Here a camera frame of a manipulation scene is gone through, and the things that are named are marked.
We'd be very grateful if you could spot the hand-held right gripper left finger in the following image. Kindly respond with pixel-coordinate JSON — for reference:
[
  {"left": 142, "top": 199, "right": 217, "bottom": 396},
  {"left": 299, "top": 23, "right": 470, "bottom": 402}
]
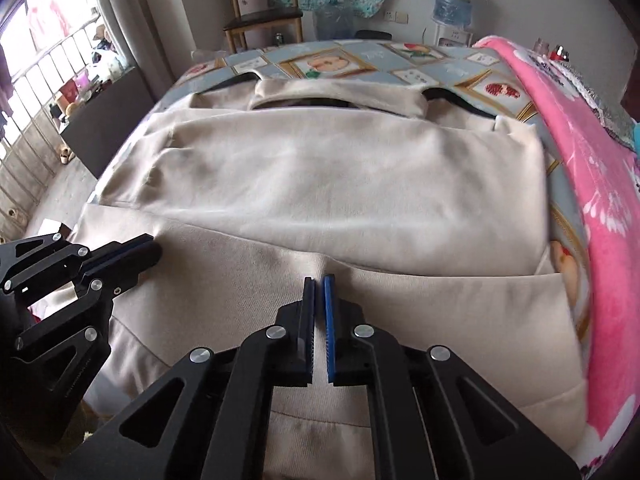
[{"left": 52, "top": 276, "right": 317, "bottom": 480}]

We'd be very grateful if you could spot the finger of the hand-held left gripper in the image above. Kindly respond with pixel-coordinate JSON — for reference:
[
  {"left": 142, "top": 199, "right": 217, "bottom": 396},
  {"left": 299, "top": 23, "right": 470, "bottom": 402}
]
[
  {"left": 0, "top": 233, "right": 155, "bottom": 295},
  {"left": 15, "top": 242, "right": 162, "bottom": 401}
]

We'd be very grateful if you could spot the cream zip jacket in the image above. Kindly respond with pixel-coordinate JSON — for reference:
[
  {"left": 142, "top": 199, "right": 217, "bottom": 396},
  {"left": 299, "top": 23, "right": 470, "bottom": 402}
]
[{"left": 65, "top": 77, "right": 588, "bottom": 480}]

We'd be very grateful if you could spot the grey low cabinet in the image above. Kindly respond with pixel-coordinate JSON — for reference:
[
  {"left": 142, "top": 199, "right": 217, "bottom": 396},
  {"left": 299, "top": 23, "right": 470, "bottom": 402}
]
[{"left": 60, "top": 65, "right": 156, "bottom": 179}]

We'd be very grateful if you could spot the grey lace-trimmed pillow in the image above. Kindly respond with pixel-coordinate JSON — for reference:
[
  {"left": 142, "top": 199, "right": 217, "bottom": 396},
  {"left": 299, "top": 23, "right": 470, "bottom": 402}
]
[{"left": 530, "top": 52, "right": 640, "bottom": 141}]

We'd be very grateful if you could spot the grey curtain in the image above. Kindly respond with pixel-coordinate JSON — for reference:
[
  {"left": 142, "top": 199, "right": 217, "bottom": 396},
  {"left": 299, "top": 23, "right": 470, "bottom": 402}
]
[{"left": 100, "top": 0, "right": 196, "bottom": 96}]

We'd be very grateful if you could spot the white plastic bag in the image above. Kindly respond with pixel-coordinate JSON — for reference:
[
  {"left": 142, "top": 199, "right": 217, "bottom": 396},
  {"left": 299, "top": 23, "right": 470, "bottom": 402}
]
[{"left": 92, "top": 50, "right": 126, "bottom": 78}]

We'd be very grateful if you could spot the pink hanging garment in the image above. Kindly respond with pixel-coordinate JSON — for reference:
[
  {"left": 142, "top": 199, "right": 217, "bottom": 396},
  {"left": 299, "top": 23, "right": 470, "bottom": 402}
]
[{"left": 25, "top": 0, "right": 71, "bottom": 46}]

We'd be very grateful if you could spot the wooden chair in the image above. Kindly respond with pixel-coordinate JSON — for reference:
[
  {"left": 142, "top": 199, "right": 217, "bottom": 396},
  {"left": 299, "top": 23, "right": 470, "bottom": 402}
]
[{"left": 222, "top": 0, "right": 304, "bottom": 53}]

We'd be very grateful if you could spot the empty clear water jug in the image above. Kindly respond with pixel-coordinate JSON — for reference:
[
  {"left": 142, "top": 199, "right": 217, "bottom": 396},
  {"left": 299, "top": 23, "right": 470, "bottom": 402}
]
[{"left": 315, "top": 0, "right": 357, "bottom": 41}]

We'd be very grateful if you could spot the window railing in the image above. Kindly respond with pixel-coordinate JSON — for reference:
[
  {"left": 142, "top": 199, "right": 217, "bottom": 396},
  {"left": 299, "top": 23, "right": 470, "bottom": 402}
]
[{"left": 0, "top": 10, "right": 106, "bottom": 241}]

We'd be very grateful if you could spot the white water dispenser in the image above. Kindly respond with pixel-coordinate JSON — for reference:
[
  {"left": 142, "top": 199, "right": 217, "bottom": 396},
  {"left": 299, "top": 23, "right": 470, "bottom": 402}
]
[{"left": 432, "top": 22, "right": 473, "bottom": 48}]

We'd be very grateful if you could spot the brown cardboard box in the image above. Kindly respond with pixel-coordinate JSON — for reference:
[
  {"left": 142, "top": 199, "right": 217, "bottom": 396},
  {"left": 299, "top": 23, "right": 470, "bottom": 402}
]
[{"left": 37, "top": 219, "right": 76, "bottom": 238}]

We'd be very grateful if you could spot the pink floral blanket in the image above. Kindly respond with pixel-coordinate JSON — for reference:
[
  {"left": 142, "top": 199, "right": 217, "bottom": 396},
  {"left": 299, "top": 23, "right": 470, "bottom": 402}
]
[{"left": 472, "top": 35, "right": 640, "bottom": 478}]

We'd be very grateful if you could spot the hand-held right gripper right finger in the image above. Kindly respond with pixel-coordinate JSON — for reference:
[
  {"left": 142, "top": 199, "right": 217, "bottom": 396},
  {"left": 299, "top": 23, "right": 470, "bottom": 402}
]
[{"left": 322, "top": 274, "right": 583, "bottom": 480}]

